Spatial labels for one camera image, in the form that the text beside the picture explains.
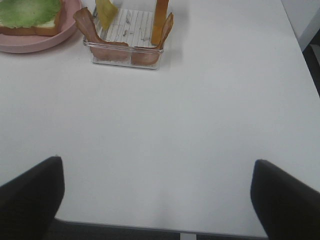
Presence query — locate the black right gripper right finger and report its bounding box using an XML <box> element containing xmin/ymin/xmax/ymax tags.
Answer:
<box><xmin>250</xmin><ymin>159</ymin><xmax>320</xmax><ymax>240</ymax></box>

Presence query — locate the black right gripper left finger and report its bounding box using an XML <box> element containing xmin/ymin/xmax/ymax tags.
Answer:
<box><xmin>0</xmin><ymin>156</ymin><xmax>65</xmax><ymax>240</ymax></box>

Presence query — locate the bacon strip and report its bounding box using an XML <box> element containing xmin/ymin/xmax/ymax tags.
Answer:
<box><xmin>73</xmin><ymin>7</ymin><xmax>130</xmax><ymax>61</ymax></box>
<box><xmin>130</xmin><ymin>12</ymin><xmax>174</xmax><ymax>66</ymax></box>

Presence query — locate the white bread slice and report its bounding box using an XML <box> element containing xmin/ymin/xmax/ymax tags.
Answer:
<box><xmin>0</xmin><ymin>0</ymin><xmax>64</xmax><ymax>36</ymax></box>

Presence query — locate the green lettuce leaf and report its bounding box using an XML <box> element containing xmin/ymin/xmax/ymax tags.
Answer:
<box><xmin>0</xmin><ymin>0</ymin><xmax>63</xmax><ymax>29</ymax></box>

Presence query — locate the pink round plate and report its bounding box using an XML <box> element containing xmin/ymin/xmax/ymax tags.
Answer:
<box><xmin>0</xmin><ymin>0</ymin><xmax>82</xmax><ymax>54</ymax></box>

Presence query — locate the clear right food container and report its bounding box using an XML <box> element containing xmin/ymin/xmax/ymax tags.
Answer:
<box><xmin>83</xmin><ymin>7</ymin><xmax>163</xmax><ymax>70</ymax></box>

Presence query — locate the yellow cheese slice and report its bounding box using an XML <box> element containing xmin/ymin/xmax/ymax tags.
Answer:
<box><xmin>95</xmin><ymin>0</ymin><xmax>118</xmax><ymax>30</ymax></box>

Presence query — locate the upright bread slice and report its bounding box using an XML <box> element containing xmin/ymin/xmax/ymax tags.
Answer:
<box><xmin>150</xmin><ymin>0</ymin><xmax>169</xmax><ymax>45</ymax></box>

